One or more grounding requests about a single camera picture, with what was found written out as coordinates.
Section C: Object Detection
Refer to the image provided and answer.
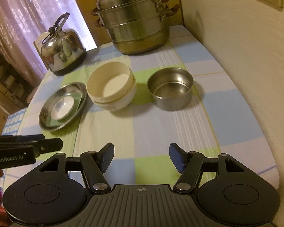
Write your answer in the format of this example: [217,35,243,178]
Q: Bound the small white floral saucer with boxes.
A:
[50,95,75,120]

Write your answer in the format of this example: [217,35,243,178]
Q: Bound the white ceramic floral bowl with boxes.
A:
[92,77,137,112]

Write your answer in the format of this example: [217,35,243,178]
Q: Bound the small stainless steel bowl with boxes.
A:
[147,67,193,111]

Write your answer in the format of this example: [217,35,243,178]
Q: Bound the blue white checkered cloth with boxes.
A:
[1,108,27,135]

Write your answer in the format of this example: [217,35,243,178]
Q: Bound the large steel round plate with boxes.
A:
[39,82,88,132]

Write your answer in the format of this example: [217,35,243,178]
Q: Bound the checkered pastel tablecloth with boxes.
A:
[1,25,280,190]

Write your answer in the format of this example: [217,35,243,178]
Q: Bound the white wooden chair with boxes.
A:
[33,32,50,70]

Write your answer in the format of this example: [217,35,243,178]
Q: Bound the stainless steel kettle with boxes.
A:
[40,12,87,76]

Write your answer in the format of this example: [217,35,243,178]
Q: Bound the sheer pink curtain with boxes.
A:
[0,0,96,87]

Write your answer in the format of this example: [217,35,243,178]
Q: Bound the stacked steel steamer pot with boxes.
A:
[91,0,181,55]

